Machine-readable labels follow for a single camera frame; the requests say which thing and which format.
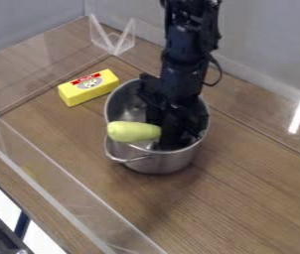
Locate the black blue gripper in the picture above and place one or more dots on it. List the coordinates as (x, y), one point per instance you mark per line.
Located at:
(171, 94)

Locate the silver metal pot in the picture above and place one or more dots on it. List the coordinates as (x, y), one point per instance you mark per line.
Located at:
(140, 156)

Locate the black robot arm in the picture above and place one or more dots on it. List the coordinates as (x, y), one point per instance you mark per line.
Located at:
(183, 10)

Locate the yellow butter block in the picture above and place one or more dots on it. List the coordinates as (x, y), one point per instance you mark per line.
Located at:
(87, 87)

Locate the clear acrylic front barrier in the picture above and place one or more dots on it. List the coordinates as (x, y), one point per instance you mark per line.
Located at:
(60, 202)

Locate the clear acrylic corner bracket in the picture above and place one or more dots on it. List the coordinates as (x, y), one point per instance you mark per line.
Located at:
(115, 42)

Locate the dark metal table frame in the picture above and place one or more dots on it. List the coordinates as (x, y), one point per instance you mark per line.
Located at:
(1, 231)

